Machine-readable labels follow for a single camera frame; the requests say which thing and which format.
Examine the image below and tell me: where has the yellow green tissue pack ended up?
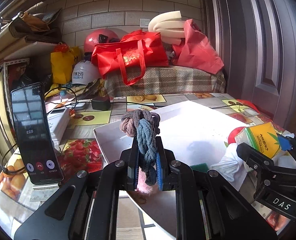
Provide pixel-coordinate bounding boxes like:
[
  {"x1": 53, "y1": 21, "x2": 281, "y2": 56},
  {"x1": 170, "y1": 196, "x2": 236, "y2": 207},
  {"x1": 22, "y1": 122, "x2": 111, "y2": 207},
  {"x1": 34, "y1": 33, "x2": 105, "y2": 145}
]
[{"x1": 235, "y1": 122, "x2": 281, "y2": 159}]

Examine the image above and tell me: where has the white sock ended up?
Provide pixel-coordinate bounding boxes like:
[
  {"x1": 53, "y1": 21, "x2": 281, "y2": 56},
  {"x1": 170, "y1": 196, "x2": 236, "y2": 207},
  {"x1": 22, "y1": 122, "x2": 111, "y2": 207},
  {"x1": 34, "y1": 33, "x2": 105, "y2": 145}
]
[{"x1": 210, "y1": 142, "x2": 244, "y2": 183}]

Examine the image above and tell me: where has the red tomato plush toy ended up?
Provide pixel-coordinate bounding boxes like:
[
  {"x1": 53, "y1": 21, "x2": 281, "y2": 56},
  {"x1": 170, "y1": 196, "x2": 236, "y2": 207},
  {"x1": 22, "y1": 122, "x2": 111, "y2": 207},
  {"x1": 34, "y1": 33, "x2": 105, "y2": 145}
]
[{"x1": 228, "y1": 127, "x2": 244, "y2": 145}]

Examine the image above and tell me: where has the pink fluffy plush ball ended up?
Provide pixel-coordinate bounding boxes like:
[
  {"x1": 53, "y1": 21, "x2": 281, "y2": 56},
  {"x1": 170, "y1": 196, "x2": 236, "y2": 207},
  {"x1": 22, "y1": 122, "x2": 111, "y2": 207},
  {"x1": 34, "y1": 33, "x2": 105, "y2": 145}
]
[{"x1": 136, "y1": 168, "x2": 154, "y2": 195}]

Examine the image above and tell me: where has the braided grey brown cloth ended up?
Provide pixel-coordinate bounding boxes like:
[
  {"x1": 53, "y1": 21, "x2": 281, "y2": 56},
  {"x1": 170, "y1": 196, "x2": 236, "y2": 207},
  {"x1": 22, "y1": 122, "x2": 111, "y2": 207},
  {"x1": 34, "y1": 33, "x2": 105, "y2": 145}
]
[{"x1": 120, "y1": 109, "x2": 160, "y2": 186}]

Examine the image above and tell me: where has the yellow green scrub sponge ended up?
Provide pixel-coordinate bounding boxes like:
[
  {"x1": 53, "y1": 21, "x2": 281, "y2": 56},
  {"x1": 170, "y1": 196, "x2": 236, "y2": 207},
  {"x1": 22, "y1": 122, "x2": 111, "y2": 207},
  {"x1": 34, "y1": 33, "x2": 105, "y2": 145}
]
[{"x1": 190, "y1": 163, "x2": 209, "y2": 173}]

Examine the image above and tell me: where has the white shallow cardboard box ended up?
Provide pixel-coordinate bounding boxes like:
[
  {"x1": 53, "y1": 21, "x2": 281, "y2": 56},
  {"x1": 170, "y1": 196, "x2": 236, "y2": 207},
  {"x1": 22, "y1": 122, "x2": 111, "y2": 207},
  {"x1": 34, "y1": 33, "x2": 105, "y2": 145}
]
[{"x1": 94, "y1": 101, "x2": 245, "y2": 239}]

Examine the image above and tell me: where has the black smartphone on stand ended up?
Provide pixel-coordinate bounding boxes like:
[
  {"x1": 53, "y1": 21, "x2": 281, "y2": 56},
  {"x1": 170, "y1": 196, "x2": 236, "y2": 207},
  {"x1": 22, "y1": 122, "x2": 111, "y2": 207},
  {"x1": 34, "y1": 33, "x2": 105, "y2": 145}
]
[{"x1": 11, "y1": 82, "x2": 64, "y2": 185}]

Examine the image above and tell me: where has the white power bank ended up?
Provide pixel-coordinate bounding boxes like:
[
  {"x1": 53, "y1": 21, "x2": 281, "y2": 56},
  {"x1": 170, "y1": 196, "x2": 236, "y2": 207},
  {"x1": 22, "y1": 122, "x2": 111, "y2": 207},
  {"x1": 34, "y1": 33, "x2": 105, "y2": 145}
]
[{"x1": 47, "y1": 108, "x2": 70, "y2": 145}]

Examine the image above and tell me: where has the black power adapter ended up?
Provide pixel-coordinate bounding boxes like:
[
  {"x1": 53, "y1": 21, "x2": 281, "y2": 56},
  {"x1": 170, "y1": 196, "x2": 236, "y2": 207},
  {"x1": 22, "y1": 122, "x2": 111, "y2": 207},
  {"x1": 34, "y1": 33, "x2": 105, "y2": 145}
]
[{"x1": 91, "y1": 96, "x2": 111, "y2": 111}]

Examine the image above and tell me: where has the brown panel door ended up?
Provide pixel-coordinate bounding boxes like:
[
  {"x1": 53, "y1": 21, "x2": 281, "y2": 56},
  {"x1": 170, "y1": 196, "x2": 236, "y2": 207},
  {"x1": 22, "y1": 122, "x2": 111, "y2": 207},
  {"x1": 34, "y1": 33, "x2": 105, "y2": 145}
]
[{"x1": 202, "y1": 0, "x2": 296, "y2": 134}]

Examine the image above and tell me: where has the red crumpled nonwoven bag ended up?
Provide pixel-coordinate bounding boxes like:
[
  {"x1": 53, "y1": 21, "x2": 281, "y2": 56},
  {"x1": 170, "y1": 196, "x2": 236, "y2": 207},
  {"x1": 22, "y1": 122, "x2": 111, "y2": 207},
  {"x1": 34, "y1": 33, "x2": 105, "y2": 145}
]
[{"x1": 172, "y1": 19, "x2": 224, "y2": 75}]

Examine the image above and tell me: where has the plaid covered bench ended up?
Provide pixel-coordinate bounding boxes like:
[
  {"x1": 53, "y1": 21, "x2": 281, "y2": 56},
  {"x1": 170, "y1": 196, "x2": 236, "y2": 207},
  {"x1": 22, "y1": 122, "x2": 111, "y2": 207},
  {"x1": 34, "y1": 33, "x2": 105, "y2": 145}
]
[{"x1": 104, "y1": 66, "x2": 226, "y2": 97}]

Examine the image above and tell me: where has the white helmet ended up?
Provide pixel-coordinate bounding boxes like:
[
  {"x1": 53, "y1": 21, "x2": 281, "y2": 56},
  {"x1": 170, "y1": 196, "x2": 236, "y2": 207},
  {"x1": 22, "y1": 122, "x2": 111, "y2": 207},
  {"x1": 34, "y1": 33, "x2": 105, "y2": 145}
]
[{"x1": 72, "y1": 60, "x2": 102, "y2": 85}]

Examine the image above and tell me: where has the yellow shopping bag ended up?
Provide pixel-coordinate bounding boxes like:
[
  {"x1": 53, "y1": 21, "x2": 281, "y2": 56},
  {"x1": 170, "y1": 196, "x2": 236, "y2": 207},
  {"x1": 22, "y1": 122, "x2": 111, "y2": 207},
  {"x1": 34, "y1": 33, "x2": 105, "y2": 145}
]
[{"x1": 51, "y1": 43, "x2": 82, "y2": 85}]

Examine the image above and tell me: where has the red tote bag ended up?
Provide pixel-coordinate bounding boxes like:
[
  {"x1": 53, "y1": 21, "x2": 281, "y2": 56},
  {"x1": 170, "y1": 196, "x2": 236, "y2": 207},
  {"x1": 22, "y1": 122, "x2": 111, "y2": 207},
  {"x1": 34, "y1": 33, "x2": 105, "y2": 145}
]
[{"x1": 91, "y1": 30, "x2": 169, "y2": 86}]

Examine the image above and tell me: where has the cream foam roll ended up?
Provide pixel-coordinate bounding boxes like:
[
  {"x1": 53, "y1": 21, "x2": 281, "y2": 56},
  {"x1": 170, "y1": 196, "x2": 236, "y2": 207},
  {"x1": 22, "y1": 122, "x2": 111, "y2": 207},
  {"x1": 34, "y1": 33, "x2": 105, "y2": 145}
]
[{"x1": 148, "y1": 11, "x2": 185, "y2": 46}]

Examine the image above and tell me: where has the red helmet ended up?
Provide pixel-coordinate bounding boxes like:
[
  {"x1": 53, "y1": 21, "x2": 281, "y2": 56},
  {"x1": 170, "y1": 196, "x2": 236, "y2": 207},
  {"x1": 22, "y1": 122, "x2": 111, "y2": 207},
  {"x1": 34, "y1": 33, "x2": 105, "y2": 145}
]
[{"x1": 84, "y1": 28, "x2": 120, "y2": 53}]

